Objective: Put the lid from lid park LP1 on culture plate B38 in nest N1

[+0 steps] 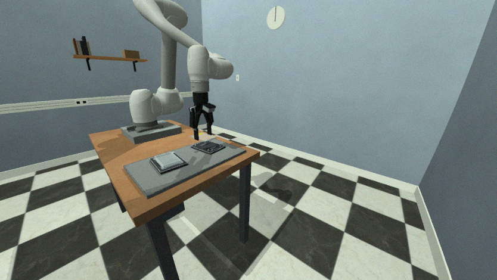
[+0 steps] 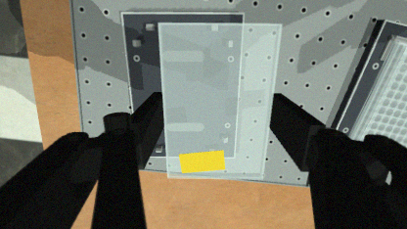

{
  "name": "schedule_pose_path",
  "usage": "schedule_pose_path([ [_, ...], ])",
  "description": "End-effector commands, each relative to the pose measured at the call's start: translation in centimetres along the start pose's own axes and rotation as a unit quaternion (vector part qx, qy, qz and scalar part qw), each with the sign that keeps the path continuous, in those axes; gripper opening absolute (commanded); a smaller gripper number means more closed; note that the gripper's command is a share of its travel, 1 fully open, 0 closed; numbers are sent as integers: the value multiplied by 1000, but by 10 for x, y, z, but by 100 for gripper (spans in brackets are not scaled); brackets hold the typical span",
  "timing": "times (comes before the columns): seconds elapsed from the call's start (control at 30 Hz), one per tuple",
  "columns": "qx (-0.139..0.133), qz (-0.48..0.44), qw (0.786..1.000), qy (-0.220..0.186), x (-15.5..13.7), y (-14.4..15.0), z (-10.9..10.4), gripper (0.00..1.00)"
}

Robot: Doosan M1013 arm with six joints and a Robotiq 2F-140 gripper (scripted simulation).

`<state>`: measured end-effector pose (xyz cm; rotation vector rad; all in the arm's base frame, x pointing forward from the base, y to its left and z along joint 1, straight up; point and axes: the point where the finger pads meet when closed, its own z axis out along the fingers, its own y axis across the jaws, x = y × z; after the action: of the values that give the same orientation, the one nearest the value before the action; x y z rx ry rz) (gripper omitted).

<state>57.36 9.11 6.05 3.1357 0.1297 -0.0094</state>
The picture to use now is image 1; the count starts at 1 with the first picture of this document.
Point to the dark grey rectangular frame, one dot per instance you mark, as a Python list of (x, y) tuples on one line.
[(208, 147)]

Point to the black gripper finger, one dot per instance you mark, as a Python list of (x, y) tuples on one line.
[(209, 120), (194, 120)]

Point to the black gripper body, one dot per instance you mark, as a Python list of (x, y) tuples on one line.
[(199, 98)]

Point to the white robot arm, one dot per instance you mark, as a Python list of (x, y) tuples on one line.
[(202, 65)]

